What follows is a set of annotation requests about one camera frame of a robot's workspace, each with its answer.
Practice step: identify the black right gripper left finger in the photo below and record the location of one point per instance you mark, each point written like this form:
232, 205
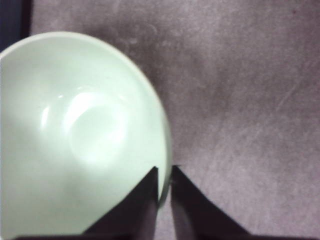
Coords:
133, 218

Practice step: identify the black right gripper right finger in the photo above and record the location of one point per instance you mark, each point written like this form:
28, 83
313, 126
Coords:
196, 215

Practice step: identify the light green ceramic bowl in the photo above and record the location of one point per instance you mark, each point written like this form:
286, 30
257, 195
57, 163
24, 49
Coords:
79, 128

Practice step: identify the black rectangular tray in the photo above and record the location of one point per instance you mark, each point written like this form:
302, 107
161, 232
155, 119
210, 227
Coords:
15, 22

